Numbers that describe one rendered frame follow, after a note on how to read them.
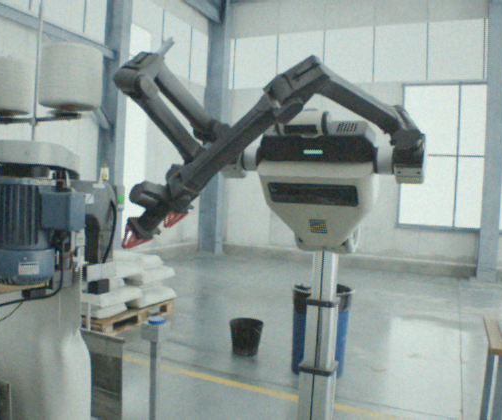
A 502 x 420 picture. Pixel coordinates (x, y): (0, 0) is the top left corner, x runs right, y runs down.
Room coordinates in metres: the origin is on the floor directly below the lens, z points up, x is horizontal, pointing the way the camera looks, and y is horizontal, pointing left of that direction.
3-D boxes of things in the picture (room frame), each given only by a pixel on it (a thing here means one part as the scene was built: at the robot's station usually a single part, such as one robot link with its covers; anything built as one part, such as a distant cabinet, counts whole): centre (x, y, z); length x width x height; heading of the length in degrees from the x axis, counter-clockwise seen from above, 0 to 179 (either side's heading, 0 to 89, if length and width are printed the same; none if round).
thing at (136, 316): (4.62, 1.29, 0.07); 1.20 x 0.82 x 0.14; 157
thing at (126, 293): (4.26, 1.22, 0.32); 0.66 x 0.43 x 0.15; 157
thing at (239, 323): (3.80, -0.09, 0.13); 0.30 x 0.30 x 0.26
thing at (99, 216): (1.53, 0.61, 1.21); 0.30 x 0.25 x 0.30; 65
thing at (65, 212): (1.08, 0.42, 1.25); 0.10 x 0.08 x 0.12; 0
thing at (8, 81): (1.33, 0.70, 1.61); 0.15 x 0.14 x 0.17; 65
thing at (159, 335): (1.65, 0.29, 0.81); 0.08 x 0.08 x 0.06; 65
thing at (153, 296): (4.82, 0.97, 0.20); 0.67 x 0.43 x 0.15; 155
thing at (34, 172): (1.08, 0.52, 1.35); 0.12 x 0.12 x 0.04
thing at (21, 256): (1.08, 0.52, 1.21); 0.15 x 0.15 x 0.25
